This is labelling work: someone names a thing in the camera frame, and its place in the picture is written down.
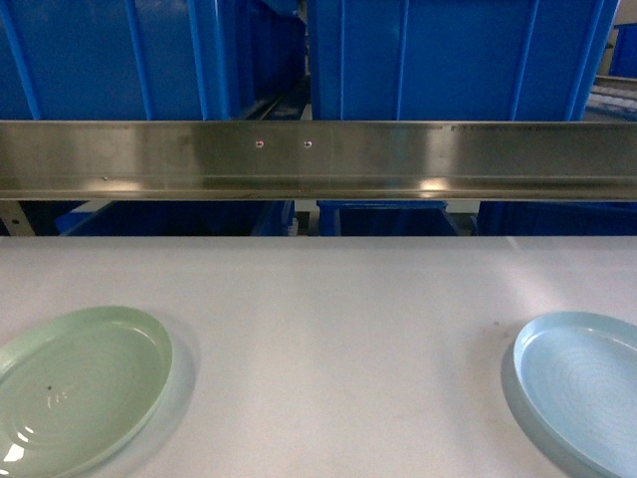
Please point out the lower blue bin right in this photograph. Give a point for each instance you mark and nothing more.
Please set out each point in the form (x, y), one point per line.
(380, 218)

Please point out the large blue bin right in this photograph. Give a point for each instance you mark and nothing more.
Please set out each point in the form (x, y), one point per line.
(455, 60)

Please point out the large blue bin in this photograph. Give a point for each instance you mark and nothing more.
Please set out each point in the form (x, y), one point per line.
(455, 60)
(146, 60)

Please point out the lower blue bin left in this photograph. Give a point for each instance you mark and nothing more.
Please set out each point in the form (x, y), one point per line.
(184, 219)

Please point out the pale green plate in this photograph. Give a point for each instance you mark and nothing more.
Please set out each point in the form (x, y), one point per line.
(77, 388)

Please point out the pale blue plate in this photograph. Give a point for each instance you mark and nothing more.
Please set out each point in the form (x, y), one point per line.
(577, 374)

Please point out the large blue bin left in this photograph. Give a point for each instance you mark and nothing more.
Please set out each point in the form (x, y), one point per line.
(146, 60)

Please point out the stainless steel rack rail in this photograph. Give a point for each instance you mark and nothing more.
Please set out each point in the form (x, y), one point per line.
(315, 159)

